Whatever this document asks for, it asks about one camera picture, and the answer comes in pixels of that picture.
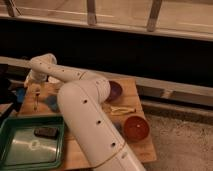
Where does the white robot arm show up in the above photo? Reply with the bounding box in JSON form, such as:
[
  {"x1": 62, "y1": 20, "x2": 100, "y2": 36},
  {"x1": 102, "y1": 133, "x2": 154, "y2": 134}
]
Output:
[{"x1": 29, "y1": 54, "x2": 146, "y2": 171}]

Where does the purple bowl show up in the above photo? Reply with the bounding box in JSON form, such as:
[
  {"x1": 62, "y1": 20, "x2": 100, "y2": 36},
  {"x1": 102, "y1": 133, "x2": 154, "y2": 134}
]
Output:
[{"x1": 107, "y1": 81, "x2": 123, "y2": 102}]

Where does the red bowl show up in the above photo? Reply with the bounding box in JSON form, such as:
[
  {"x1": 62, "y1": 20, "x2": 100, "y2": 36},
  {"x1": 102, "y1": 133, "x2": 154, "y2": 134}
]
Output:
[{"x1": 123, "y1": 116, "x2": 150, "y2": 142}]

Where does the white lidded cup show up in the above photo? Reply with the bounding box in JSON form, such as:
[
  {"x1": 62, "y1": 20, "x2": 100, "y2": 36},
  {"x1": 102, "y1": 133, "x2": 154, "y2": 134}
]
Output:
[{"x1": 48, "y1": 76, "x2": 61, "y2": 84}]

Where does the blue object at left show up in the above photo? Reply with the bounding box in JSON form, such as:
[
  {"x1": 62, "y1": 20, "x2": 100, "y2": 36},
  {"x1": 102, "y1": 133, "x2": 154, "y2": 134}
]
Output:
[{"x1": 15, "y1": 88, "x2": 26, "y2": 103}]

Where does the dark sponge block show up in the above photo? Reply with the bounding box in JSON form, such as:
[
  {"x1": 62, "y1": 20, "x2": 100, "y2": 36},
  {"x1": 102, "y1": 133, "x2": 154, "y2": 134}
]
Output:
[{"x1": 34, "y1": 127, "x2": 58, "y2": 139}]

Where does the green plastic tray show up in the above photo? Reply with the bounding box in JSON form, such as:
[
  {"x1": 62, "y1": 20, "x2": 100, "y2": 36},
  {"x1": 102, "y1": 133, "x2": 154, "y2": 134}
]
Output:
[{"x1": 0, "y1": 115, "x2": 65, "y2": 171}]

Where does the blue sponge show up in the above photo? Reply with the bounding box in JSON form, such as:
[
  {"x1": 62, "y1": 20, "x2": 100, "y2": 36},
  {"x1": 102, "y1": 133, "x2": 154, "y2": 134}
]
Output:
[{"x1": 113, "y1": 123, "x2": 122, "y2": 133}]

